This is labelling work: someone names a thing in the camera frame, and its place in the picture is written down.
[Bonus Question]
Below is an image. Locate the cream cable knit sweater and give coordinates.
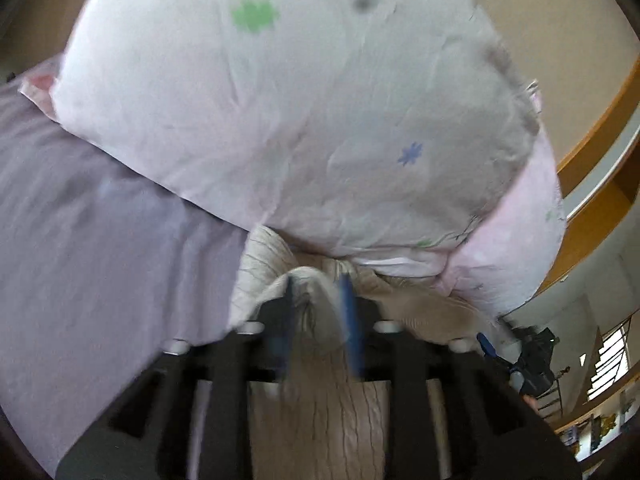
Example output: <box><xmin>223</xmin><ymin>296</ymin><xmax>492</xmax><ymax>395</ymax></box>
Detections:
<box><xmin>229</xmin><ymin>226</ymin><xmax>503</xmax><ymax>479</ymax></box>

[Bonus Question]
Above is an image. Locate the pink floral pillow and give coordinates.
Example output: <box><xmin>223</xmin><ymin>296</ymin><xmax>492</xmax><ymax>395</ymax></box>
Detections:
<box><xmin>434</xmin><ymin>123</ymin><xmax>568</xmax><ymax>317</ymax></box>
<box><xmin>22</xmin><ymin>0</ymin><xmax>539</xmax><ymax>257</ymax></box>

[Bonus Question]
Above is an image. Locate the person's right hand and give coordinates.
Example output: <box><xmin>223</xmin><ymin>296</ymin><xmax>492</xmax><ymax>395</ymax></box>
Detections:
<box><xmin>522</xmin><ymin>394</ymin><xmax>538</xmax><ymax>412</ymax></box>

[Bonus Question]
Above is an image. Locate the pink floral pillow front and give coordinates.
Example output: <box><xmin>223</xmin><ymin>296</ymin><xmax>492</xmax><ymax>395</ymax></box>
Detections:
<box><xmin>22</xmin><ymin>0</ymin><xmax>539</xmax><ymax>257</ymax></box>

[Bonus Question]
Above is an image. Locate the lavender bed sheet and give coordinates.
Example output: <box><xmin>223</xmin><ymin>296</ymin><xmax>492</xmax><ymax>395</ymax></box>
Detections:
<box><xmin>1</xmin><ymin>80</ymin><xmax>245</xmax><ymax>479</ymax></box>

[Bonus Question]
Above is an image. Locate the pink floral pillow rear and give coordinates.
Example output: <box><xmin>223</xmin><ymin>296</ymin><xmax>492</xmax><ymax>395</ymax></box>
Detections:
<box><xmin>434</xmin><ymin>123</ymin><xmax>568</xmax><ymax>317</ymax></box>

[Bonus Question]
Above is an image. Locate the wooden framed wardrobe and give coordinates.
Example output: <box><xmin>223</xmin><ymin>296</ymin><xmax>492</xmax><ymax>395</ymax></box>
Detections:
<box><xmin>537</xmin><ymin>63</ymin><xmax>639</xmax><ymax>294</ymax></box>

